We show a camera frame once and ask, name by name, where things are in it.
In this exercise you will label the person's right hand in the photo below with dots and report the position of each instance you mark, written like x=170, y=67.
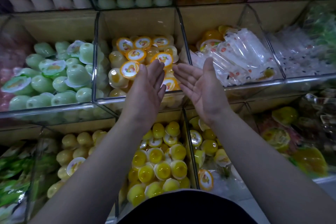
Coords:
x=204, y=92

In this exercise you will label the person's left hand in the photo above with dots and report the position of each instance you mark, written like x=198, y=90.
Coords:
x=144, y=95

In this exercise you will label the pile of orange-lid jelly cups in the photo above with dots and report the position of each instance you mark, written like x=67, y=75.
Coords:
x=128, y=56

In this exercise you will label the pile of clear packets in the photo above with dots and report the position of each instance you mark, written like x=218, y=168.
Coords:
x=236, y=53

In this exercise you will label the pile of pastel jelly cups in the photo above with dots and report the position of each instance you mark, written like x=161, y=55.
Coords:
x=207, y=147

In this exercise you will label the pile of yellow jelly cups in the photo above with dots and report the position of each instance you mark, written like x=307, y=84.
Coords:
x=157, y=168

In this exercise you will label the pile of green jelly cups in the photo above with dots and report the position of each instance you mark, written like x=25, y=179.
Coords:
x=52, y=82

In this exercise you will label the pile of pale yellow jelly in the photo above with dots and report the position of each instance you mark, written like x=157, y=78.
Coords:
x=71, y=158

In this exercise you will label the pile of white jelly sticks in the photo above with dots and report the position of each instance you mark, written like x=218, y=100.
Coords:
x=299, y=53

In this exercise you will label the long green vegetable packets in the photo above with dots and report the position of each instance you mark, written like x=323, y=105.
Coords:
x=323, y=27

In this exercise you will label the green juice pouches pile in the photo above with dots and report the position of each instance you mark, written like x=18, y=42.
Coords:
x=13, y=179

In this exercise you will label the person's right forearm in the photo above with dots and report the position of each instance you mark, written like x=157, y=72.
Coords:
x=278, y=174

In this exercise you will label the person's left forearm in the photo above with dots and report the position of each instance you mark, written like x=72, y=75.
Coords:
x=84, y=179

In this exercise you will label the black shirt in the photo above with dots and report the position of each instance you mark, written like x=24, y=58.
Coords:
x=186, y=208

